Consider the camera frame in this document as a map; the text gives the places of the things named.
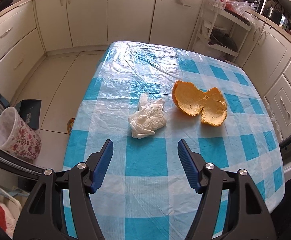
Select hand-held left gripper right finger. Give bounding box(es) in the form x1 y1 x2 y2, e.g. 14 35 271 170
177 138 277 240

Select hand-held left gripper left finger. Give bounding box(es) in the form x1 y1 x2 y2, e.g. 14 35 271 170
13 139 114 240

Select white tissue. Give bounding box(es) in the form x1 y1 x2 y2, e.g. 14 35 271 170
128 92 167 139

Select orange peel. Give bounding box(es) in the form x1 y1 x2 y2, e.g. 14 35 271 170
172 79 228 127

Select floral trash bin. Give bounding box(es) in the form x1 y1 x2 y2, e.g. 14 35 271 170
0 106 42 161

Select clear plastic sheet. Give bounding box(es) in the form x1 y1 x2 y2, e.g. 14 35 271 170
266 102 281 131

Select blue checkered plastic tablecloth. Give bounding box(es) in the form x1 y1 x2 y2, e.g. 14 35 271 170
62 41 286 240

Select floral slipper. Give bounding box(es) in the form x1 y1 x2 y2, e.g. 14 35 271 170
67 117 76 134

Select cream cabinet arched panel doors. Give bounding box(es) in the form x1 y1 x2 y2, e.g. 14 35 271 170
240 17 291 141

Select dark blue dustpan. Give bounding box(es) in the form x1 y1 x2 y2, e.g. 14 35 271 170
15 99 42 131

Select white plastic rack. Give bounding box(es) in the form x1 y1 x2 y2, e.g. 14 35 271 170
0 180 31 233

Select black kettle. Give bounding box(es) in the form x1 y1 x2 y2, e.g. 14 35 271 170
264 6 282 25

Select red white knitted cloth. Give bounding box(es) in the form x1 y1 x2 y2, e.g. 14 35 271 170
0 202 17 232

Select dark cooking pot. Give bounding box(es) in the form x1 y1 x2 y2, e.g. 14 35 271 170
209 27 237 53

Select white trolley shelf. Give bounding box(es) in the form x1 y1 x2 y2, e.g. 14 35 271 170
192 0 252 63

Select cream base cabinet with doors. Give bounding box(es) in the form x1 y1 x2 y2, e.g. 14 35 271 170
33 0 212 53

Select cream drawer cabinet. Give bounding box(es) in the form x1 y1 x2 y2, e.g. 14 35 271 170
0 4 48 85

